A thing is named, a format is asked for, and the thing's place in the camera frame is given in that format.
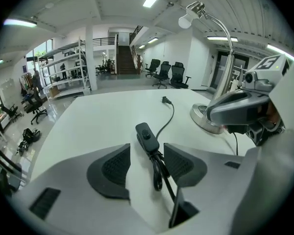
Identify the white shelving rack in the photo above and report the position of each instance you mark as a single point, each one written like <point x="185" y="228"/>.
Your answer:
<point x="63" y="82"/>

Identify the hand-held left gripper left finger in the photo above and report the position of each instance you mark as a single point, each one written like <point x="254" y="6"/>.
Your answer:
<point x="107" y="170"/>

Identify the white table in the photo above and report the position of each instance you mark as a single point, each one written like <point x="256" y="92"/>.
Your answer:
<point x="100" y="121"/>

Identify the black balcony railing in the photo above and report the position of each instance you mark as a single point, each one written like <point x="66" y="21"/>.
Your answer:
<point x="103" y="41"/>

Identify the group of black office chairs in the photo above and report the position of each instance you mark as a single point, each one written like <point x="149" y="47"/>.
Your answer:
<point x="105" y="67"/>

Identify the cardboard box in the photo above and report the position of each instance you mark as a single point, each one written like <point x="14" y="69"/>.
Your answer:
<point x="54" y="91"/>

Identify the black chrome-frame chair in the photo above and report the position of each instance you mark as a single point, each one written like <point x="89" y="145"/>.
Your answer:
<point x="5" y="177"/>

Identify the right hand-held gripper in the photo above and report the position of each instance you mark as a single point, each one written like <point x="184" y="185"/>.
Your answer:
<point x="269" y="65"/>

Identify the clothes rack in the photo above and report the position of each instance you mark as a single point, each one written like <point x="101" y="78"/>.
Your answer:
<point x="27" y="83"/>

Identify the black office chair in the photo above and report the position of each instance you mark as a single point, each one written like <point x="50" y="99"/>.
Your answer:
<point x="163" y="71"/>
<point x="178" y="73"/>
<point x="36" y="104"/>
<point x="153" y="66"/>
<point x="12" y="111"/>

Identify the dark glass door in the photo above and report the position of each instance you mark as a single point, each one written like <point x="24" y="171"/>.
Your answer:
<point x="220" y="67"/>

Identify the silver desk lamp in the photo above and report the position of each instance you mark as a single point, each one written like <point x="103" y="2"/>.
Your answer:
<point x="223" y="82"/>

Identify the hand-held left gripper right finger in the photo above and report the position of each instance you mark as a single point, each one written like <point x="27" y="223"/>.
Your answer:
<point x="186" y="165"/>

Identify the dark wooden staircase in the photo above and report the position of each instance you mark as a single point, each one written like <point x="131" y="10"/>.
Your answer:
<point x="125" y="60"/>

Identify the black backpack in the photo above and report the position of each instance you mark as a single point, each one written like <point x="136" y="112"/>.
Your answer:
<point x="29" y="134"/>

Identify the black equipment pile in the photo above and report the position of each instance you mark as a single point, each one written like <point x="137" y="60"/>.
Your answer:
<point x="23" y="147"/>

